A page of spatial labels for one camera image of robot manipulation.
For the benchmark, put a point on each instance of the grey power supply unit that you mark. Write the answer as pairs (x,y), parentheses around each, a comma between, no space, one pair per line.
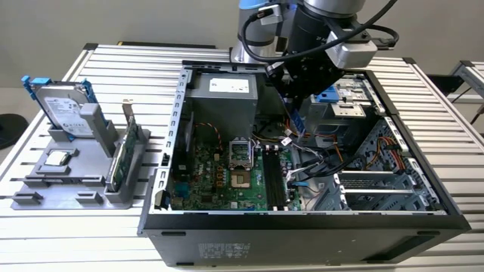
(223,113)

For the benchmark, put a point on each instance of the thin metal locking lever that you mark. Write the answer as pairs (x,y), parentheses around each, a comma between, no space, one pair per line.
(253,156)

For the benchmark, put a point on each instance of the black open PC case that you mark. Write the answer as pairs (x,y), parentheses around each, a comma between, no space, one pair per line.
(265,243)

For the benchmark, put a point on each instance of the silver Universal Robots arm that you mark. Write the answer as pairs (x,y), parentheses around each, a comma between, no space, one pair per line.
(265,34)

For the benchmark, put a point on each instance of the blue drive bay latch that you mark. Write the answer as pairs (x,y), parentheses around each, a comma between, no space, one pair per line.
(327,96)

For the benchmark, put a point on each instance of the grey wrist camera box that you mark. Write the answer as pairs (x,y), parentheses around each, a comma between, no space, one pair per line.
(271,14)
(351,51)

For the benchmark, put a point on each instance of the perforated grey disk bay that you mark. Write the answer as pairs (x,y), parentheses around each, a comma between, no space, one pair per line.
(378,191)

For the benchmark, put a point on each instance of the grey parts rack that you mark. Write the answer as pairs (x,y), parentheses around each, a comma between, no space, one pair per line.
(83,167)

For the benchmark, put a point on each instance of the aluminium frame table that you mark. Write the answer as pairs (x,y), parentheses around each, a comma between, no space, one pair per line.
(469,71)

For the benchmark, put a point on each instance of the RAM stick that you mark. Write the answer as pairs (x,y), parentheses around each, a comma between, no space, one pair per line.
(299,122)

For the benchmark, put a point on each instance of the green motherboard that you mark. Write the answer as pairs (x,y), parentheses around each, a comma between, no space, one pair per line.
(205,181)

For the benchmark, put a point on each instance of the hard disk in blue carrier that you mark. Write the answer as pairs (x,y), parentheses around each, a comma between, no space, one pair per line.
(61,110)

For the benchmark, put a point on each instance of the grey metal drive cage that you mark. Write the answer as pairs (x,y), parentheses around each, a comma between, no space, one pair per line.
(333,124)

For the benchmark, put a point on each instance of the Nvidia Quadro graphics card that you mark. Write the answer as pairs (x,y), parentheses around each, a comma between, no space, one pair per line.
(123,158)

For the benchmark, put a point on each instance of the black RAM slot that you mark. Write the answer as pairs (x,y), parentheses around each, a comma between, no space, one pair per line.
(273,178)
(278,178)
(269,178)

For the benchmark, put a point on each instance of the CPU socket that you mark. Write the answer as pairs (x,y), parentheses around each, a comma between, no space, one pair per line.
(242,179)

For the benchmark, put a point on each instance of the silver CPU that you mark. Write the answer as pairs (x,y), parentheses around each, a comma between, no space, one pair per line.
(58,158)

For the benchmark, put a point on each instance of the black round base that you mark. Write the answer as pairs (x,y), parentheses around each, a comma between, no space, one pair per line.
(11,130)

